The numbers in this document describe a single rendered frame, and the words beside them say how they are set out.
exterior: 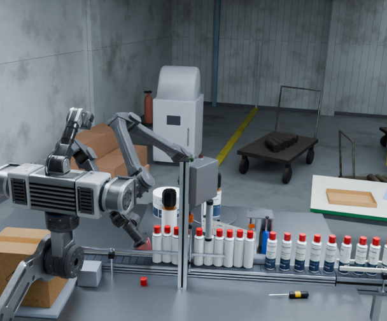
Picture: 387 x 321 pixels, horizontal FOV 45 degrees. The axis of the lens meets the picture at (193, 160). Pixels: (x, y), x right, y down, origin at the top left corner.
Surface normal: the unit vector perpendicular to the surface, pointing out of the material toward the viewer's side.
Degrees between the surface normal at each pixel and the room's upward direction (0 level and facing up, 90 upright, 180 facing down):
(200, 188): 90
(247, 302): 0
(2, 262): 90
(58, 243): 90
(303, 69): 90
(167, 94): 71
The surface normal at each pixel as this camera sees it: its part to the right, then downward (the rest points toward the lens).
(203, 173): 0.77, 0.22
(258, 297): 0.03, -0.95
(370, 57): -0.26, 0.29
